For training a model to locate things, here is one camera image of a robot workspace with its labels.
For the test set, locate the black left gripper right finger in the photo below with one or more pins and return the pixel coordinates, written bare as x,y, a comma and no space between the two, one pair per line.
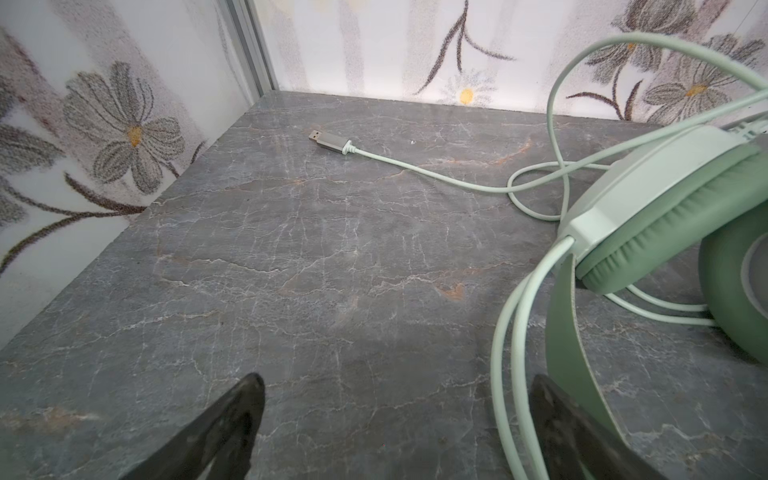
574,444

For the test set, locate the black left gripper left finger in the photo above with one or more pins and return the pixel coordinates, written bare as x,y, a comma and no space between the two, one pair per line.
218,443

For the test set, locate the mint green wired headphones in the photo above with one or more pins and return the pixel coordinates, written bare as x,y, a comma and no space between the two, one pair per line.
678,218

